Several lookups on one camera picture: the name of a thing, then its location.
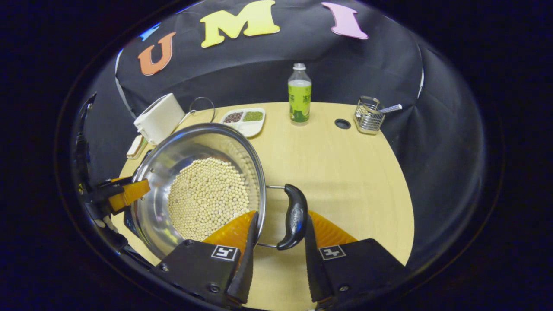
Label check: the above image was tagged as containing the stainless steel pot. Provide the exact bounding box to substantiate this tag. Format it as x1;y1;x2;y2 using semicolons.
131;123;308;260

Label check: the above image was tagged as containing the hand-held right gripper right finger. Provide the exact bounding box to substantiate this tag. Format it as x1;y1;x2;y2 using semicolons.
304;210;411;308

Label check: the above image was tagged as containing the black power cable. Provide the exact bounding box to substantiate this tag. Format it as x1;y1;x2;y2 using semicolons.
184;96;216;126

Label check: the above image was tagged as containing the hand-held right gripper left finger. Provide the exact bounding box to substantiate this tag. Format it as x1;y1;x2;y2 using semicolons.
151;210;260;308

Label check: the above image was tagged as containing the wire mesh utensil holder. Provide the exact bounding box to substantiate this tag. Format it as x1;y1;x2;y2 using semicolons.
354;96;385;135

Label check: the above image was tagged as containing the green label bottle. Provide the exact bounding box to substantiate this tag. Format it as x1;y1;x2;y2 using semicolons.
288;63;312;126

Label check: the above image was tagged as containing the white divided tray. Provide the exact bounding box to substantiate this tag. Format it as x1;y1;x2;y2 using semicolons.
220;108;266;138

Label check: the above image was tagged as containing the white box appliance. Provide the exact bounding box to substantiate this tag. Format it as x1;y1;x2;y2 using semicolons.
133;93;185;146

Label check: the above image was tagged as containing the pile of soybeans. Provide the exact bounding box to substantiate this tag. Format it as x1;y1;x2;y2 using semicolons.
167;157;250;241

